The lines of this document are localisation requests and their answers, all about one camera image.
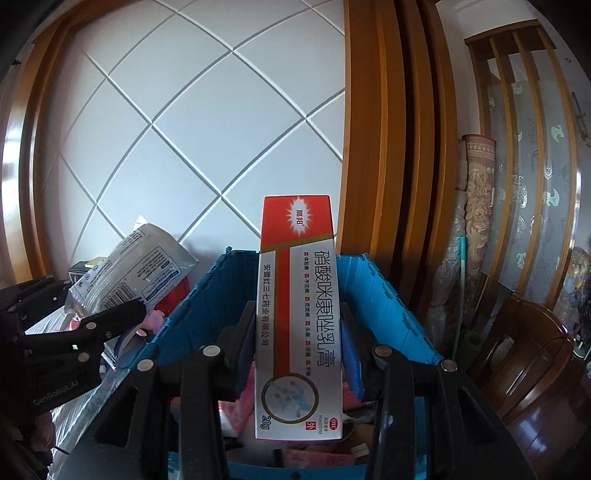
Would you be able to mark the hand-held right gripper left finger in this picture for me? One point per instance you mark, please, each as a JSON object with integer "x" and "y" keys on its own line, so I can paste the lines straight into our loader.
{"x": 240, "y": 369}

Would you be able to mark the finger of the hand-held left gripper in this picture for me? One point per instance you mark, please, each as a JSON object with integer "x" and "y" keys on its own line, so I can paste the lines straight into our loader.
{"x": 115, "y": 321}
{"x": 32, "y": 295}

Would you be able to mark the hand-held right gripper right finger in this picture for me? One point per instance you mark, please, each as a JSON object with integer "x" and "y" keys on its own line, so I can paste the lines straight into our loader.
{"x": 352, "y": 364}

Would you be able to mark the large pink tissue pack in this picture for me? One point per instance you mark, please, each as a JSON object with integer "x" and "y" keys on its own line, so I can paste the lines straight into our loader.
{"x": 238, "y": 410}

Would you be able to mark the white plastic bag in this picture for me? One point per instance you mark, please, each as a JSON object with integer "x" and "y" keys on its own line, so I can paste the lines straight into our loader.
{"x": 138, "y": 263}

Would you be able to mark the blue plastic storage crate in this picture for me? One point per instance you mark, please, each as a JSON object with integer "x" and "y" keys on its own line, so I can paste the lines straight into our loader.
{"x": 392, "y": 314}

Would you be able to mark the red and white medicine box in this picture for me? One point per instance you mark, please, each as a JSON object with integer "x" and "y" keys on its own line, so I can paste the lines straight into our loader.
{"x": 300, "y": 300}

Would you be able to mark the orange and pink plush pig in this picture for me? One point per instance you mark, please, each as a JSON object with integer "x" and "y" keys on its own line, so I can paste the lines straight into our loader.
{"x": 152, "y": 323}

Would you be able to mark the black gift box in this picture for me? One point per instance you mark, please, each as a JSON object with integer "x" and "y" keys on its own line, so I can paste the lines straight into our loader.
{"x": 81, "y": 272}

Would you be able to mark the small yellow-green box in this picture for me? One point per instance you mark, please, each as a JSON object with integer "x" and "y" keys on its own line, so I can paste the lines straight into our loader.
{"x": 97, "y": 263}

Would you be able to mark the red bear suitcase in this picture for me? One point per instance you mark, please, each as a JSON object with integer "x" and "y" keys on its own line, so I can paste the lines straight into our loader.
{"x": 173, "y": 295}

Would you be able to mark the wooden chair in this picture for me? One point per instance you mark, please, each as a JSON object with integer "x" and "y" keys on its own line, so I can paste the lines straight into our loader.
{"x": 526, "y": 360}

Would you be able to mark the rolled patterned carpet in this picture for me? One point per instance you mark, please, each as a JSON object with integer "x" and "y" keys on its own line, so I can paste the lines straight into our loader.
{"x": 480, "y": 198}

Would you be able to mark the colourful wrapped bundle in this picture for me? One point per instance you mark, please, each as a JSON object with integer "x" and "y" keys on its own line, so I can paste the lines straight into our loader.
{"x": 575, "y": 286}

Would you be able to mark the wooden bed headboard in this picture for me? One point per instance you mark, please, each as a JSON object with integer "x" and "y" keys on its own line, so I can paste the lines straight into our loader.
{"x": 392, "y": 115}

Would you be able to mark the wooden slatted screen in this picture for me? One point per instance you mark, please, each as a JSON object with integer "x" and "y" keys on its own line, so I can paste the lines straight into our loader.
{"x": 531, "y": 161}

